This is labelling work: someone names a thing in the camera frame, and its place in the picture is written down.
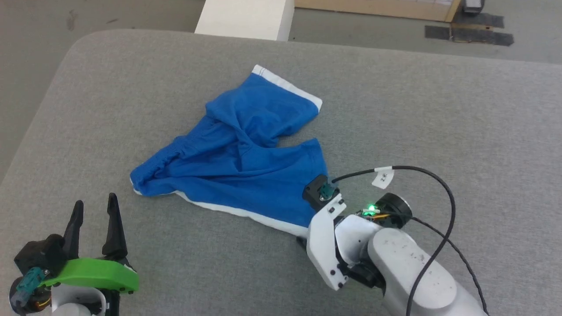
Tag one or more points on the large black floor tape patch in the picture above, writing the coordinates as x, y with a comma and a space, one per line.
483, 30

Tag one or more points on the white rectangular block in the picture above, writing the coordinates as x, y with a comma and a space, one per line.
246, 17

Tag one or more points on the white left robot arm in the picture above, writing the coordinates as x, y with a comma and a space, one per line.
79, 307

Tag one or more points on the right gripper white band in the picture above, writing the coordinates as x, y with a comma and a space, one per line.
325, 237

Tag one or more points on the blue shorts with white trim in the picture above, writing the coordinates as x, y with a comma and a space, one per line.
246, 175

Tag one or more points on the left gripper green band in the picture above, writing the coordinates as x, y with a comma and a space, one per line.
92, 274

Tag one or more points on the metal partition support post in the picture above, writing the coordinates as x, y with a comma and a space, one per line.
474, 5

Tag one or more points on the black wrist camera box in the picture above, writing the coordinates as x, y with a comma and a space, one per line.
41, 254
317, 193

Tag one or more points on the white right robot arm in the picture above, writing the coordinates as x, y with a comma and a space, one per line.
412, 272

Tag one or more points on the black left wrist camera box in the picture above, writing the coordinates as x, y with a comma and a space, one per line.
41, 254

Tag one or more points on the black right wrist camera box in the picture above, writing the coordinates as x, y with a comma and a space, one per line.
317, 193

